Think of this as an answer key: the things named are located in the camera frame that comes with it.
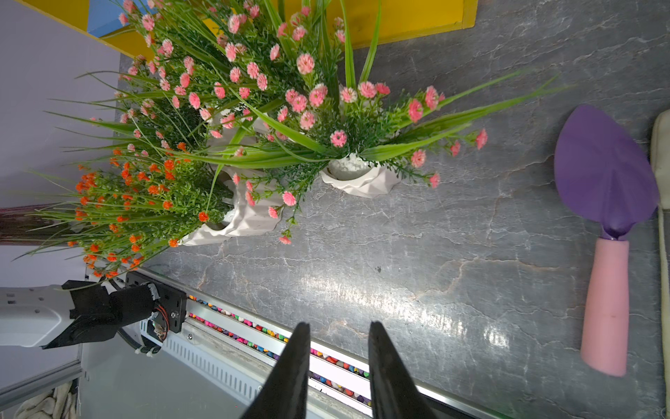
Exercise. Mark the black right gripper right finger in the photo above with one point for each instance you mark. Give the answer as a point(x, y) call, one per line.
point(393, 391)

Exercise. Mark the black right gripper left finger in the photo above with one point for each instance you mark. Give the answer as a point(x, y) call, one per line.
point(284, 394)

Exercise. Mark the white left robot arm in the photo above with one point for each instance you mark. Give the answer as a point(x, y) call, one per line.
point(142, 310)

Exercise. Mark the pink flower pot right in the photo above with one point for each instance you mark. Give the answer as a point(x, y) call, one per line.
point(255, 52)

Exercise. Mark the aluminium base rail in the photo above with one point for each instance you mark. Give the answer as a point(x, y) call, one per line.
point(235, 350)

